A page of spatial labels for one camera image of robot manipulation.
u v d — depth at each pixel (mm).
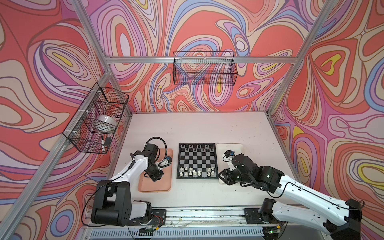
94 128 719
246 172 540
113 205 411
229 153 666
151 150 716
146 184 842
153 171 728
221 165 880
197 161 913
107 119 735
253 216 728
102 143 719
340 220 399
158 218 722
